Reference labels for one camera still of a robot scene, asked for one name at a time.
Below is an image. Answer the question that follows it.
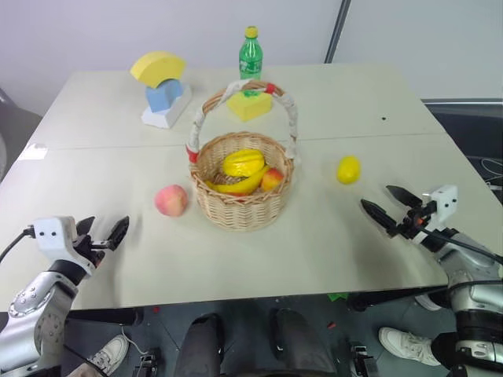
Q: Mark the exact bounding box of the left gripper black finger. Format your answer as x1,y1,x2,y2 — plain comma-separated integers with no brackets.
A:
75,215,97,239
105,214,131,252

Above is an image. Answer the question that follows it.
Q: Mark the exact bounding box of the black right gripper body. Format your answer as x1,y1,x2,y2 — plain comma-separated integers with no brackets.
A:
392,201,438,241

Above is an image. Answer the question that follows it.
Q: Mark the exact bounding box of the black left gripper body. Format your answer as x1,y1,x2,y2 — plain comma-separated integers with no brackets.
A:
72,227,110,272

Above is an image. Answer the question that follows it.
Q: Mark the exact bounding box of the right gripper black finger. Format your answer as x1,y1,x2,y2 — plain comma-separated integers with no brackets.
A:
385,185,425,210
360,198,398,236

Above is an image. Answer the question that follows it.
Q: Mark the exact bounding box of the yellow starfruit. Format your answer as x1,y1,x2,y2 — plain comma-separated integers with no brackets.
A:
222,149,268,178

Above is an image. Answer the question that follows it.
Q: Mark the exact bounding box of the yellow lemon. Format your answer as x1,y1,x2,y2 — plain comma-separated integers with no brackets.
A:
336,155,362,186

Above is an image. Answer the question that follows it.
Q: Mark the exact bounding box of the pink peach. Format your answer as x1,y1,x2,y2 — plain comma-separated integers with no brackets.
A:
153,184,189,217

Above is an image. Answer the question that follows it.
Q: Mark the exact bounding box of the white sneaker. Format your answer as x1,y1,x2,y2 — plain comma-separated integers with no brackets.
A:
85,333,130,377
378,326,444,368
414,293,447,312

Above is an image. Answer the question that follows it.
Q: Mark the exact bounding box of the red yellow apple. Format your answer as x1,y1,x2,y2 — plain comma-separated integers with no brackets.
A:
260,167,285,193

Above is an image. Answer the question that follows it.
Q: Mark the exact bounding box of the white foam block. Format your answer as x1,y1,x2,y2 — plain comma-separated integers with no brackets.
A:
141,83,193,130

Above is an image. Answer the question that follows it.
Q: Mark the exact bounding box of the yellow banana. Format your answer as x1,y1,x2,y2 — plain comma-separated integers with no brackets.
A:
204,164,271,196

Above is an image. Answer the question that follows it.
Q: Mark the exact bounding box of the dark rounded shape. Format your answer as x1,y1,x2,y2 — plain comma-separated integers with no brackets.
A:
179,313,226,377
268,308,340,377

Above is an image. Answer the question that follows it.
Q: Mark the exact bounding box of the blue foam block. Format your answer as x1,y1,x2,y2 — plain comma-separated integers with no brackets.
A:
145,79,185,115

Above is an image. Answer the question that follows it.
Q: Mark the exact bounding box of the yellow foam wedge block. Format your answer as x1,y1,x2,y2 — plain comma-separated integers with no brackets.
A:
226,90,274,123

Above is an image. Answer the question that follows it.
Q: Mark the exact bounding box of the yellow foam arch block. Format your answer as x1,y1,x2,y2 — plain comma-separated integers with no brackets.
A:
130,49,188,89

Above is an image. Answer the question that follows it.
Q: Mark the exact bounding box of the green plastic bottle yellow cap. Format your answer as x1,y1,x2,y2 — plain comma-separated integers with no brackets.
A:
237,25,264,82

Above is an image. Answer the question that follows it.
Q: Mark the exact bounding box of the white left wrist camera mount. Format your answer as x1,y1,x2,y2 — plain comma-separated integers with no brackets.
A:
32,215,97,276

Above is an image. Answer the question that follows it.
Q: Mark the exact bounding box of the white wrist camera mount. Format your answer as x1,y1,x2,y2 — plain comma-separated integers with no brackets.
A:
421,184,459,233
32,215,97,276

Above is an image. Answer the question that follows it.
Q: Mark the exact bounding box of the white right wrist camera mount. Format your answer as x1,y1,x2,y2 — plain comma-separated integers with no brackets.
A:
421,184,459,233

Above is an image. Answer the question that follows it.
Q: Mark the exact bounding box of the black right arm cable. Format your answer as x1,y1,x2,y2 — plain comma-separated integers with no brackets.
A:
419,226,503,269

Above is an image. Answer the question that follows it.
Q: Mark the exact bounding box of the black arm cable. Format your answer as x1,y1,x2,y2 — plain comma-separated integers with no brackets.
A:
0,225,37,265
419,226,503,269

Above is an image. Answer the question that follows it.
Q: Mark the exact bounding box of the black table frame bar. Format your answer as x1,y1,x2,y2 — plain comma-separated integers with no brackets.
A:
65,307,145,328

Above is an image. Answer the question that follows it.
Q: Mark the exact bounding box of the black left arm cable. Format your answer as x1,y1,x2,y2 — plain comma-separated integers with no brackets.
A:
0,225,37,265

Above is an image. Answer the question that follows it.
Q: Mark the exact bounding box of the white cable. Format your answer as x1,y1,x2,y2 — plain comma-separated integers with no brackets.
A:
481,156,503,193

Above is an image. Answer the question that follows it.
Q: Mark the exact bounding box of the wicker basket with handle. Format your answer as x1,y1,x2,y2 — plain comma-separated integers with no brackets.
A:
185,79,299,232

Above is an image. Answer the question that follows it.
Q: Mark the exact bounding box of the dark wall post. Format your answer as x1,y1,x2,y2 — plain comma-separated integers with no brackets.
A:
324,0,352,64

